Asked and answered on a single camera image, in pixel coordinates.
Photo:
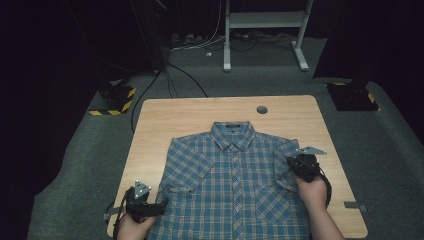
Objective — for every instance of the grey tape strip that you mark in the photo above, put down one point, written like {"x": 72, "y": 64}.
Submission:
{"x": 355, "y": 205}
{"x": 113, "y": 211}

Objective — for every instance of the black yellow striped stand base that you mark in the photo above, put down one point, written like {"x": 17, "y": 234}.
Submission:
{"x": 116, "y": 100}

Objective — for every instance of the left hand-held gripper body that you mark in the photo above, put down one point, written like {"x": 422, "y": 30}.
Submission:
{"x": 140, "y": 208}

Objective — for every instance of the black upright stand column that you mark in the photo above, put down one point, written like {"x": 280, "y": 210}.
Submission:
{"x": 153, "y": 33}

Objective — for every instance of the person's left hand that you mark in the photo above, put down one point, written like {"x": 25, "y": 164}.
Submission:
{"x": 133, "y": 230}

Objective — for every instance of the person's right hand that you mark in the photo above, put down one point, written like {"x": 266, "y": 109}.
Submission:
{"x": 313, "y": 195}

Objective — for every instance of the black stand base yellow edges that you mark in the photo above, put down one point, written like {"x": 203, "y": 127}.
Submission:
{"x": 353, "y": 98}

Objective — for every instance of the white metal desk frame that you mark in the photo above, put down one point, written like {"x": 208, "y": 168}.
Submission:
{"x": 266, "y": 20}

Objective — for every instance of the dark power strip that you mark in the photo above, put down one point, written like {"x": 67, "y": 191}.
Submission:
{"x": 186, "y": 38}

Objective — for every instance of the blue plaid short-sleeved shirt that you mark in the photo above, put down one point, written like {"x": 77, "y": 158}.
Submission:
{"x": 233, "y": 186}

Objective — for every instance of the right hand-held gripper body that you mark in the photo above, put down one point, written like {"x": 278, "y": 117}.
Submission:
{"x": 308, "y": 166}

